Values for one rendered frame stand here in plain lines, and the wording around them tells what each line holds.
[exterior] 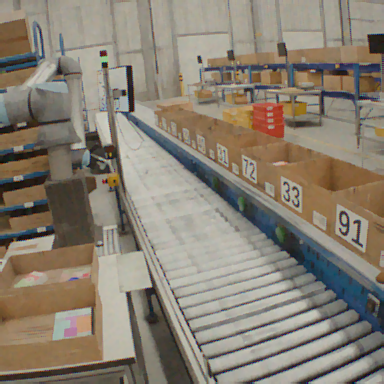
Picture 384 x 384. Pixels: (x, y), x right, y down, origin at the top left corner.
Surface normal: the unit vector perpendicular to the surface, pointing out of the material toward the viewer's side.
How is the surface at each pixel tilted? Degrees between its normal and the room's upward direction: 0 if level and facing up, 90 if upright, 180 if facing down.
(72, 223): 90
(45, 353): 91
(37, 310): 88
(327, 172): 89
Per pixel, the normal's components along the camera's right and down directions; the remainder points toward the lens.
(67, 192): 0.22, 0.29
